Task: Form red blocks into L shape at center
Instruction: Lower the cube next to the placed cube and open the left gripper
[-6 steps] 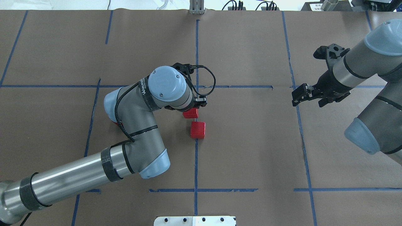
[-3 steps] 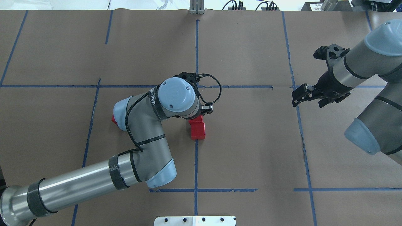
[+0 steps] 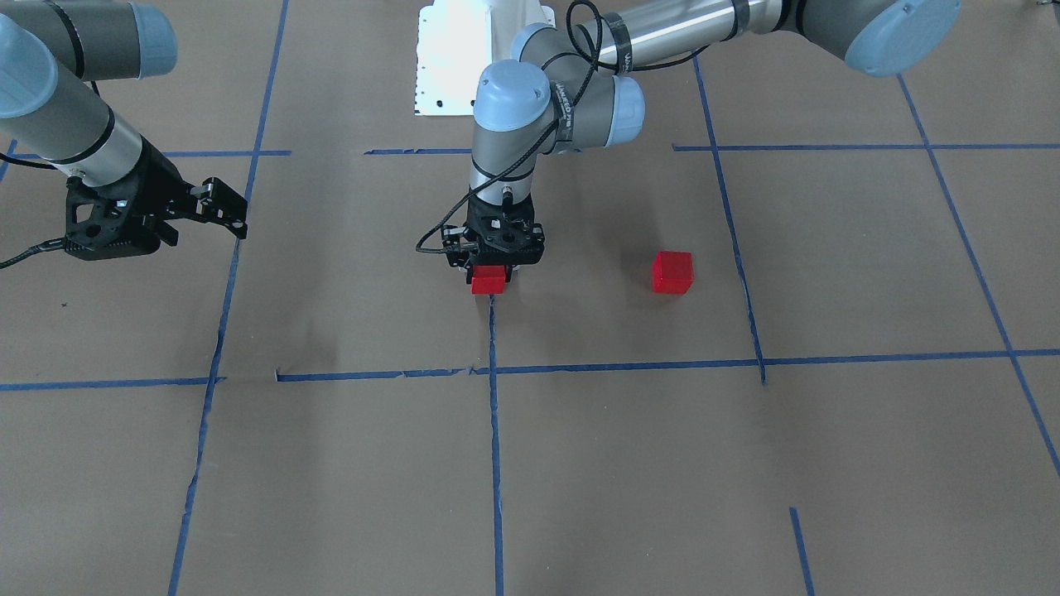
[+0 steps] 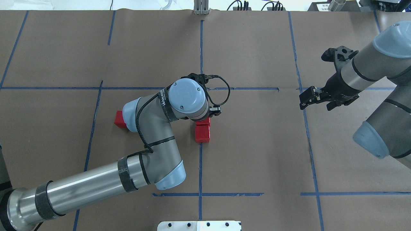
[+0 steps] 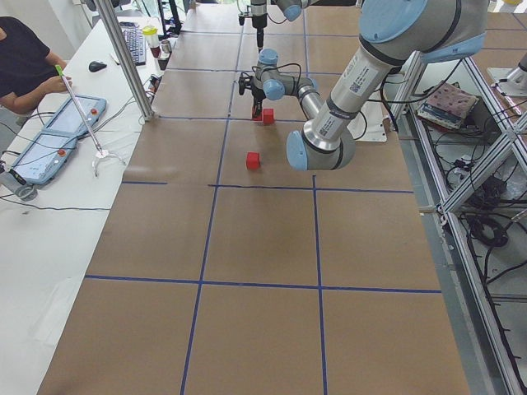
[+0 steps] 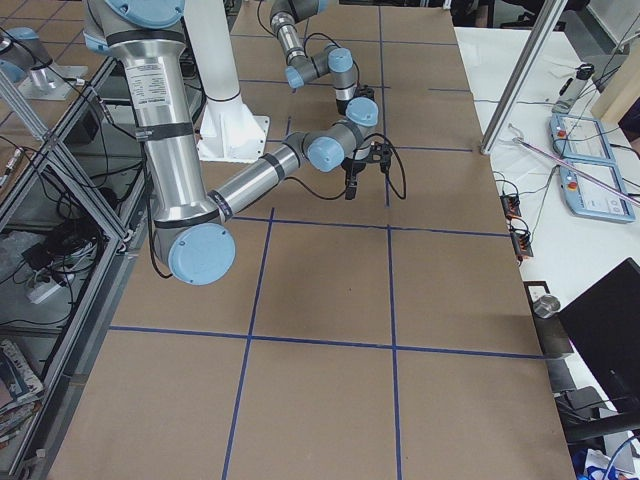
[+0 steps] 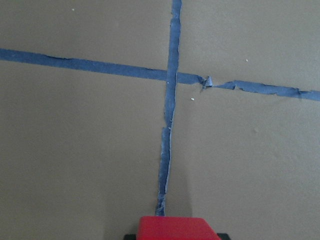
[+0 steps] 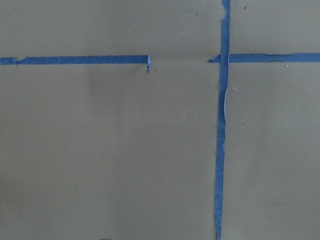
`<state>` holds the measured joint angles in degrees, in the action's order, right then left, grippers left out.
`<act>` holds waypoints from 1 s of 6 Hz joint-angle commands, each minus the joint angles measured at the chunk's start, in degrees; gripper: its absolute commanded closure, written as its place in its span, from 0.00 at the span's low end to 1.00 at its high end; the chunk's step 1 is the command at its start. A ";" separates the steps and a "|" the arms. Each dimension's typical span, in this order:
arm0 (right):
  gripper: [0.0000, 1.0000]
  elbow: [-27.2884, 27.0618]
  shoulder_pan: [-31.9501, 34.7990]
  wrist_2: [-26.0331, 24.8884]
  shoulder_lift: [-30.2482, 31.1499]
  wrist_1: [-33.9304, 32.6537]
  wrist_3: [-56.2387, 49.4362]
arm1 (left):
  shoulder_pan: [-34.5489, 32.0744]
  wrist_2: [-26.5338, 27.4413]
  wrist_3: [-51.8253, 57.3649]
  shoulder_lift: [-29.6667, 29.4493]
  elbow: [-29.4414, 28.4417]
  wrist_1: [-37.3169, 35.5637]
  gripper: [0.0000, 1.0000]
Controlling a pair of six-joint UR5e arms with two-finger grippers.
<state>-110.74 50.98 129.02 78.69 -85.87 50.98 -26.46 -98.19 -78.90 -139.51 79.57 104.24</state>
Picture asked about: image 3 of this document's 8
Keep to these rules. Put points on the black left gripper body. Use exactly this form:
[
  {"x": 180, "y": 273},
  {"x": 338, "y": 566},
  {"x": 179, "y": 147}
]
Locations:
[{"x": 456, "y": 249}]

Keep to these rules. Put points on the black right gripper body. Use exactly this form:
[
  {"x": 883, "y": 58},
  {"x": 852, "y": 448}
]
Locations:
[{"x": 155, "y": 176}]

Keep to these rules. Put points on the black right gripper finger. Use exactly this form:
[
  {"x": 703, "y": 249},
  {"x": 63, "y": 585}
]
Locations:
[{"x": 215, "y": 202}]

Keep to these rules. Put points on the red block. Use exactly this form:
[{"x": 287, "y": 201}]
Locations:
[
  {"x": 488, "y": 280},
  {"x": 672, "y": 273}
]

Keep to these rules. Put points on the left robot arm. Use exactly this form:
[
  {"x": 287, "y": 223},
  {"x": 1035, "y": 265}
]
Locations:
[{"x": 573, "y": 89}]

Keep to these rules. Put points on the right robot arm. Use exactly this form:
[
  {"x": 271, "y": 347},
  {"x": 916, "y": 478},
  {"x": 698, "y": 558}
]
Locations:
[{"x": 51, "y": 53}]

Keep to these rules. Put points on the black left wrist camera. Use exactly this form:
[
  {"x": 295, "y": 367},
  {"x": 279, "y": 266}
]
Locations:
[{"x": 460, "y": 244}]

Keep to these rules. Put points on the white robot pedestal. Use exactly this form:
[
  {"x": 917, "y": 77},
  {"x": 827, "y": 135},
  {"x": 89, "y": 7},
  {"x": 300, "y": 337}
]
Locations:
[{"x": 459, "y": 39}]

